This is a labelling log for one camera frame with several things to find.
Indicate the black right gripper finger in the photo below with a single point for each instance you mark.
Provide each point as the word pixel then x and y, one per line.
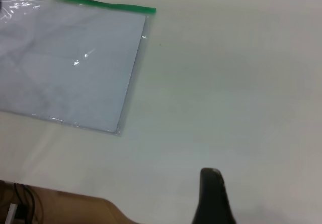
pixel 213 201

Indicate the clear zip bag green zipper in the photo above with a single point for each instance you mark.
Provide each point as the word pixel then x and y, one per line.
pixel 75 70

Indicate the white paper sheets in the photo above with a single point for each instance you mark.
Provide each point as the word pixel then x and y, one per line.
pixel 75 83

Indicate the white table leg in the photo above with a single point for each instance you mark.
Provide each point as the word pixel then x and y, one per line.
pixel 11 214

